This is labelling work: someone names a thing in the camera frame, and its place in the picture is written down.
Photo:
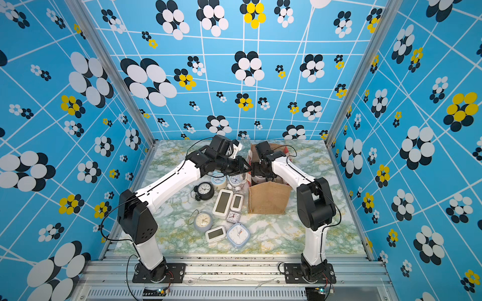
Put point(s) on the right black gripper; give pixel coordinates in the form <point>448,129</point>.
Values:
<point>255,170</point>

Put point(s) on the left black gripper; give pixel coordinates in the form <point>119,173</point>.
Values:
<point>241,167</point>

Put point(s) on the light blue square alarm clock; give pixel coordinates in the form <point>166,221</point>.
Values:
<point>238,235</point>

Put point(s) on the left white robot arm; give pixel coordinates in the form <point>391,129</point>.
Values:
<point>136,210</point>

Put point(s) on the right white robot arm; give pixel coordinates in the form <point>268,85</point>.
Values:
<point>315,206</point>

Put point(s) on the cream blue round clock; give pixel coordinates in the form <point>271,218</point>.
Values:
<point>219,181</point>

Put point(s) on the white bell alarm clock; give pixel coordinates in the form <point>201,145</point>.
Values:
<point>237,182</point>

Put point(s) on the black round alarm clock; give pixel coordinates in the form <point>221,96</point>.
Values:
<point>204,191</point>

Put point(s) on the small white digital clock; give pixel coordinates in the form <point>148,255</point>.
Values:
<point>237,203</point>

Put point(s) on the large white digital clock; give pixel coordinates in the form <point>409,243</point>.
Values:
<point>223,203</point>

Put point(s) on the small clear square clock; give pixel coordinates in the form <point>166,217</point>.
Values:
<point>233,217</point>

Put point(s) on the lowest white digital clock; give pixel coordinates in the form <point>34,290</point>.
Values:
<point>215,234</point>

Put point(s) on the right green circuit board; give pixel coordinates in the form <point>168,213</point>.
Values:
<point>316,293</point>

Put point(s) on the green circuit board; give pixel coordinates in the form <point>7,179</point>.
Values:
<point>155,292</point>
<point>316,293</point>

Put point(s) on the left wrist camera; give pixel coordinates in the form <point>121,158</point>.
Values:
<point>236,147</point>

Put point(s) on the grey round clock wire handle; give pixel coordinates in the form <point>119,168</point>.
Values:
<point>201,221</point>

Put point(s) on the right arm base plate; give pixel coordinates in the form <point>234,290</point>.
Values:
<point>297,273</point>

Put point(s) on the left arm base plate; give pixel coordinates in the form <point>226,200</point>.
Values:
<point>167,273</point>

